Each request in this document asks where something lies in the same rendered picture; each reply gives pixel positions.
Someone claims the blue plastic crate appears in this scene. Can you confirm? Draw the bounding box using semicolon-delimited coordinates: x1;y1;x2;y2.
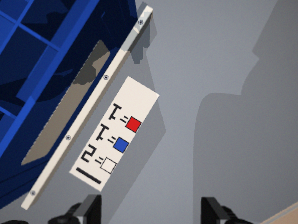
0;0;138;209

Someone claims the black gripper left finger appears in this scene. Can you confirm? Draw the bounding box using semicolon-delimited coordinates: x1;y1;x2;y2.
1;195;102;224

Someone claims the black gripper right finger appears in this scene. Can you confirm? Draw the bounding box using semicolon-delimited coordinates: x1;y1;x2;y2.
201;197;253;224

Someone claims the white paper pick list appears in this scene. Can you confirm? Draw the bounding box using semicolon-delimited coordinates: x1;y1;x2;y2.
70;76;159;191

